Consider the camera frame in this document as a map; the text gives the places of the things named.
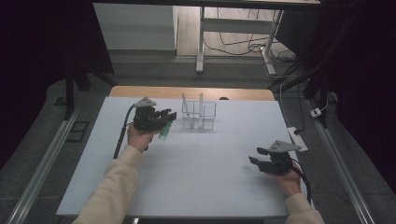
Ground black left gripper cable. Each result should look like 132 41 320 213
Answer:
112 104 138 160

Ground black floor cables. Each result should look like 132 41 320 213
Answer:
204 8 297 64

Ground white desk frame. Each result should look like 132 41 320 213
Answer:
195 6 285 76

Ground person's right hand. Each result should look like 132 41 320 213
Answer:
268 163 304 198

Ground white and green glue stick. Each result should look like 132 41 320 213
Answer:
158 119 174 141

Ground white power strip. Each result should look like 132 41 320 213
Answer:
287 126 309 153

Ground white table mat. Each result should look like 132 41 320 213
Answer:
55 96 318 218

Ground black metal stand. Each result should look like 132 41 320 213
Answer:
267 60 332 129
63 60 120 121

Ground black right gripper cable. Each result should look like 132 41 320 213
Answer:
290 158 313 205

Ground aluminium rail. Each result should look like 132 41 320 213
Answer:
6 106 80 224
305 99 376 224

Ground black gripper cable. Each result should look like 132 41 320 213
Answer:
112 104 138 160
290 158 313 205

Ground black rectangular frame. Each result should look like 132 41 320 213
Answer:
66 120 90 144

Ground clear acrylic pen holder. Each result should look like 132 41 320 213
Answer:
181 99 218 132

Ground person's left hand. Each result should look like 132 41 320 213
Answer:
126 122 163 153

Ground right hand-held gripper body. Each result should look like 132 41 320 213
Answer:
257 139 303 175

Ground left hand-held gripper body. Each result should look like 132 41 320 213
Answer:
133 96 169 132

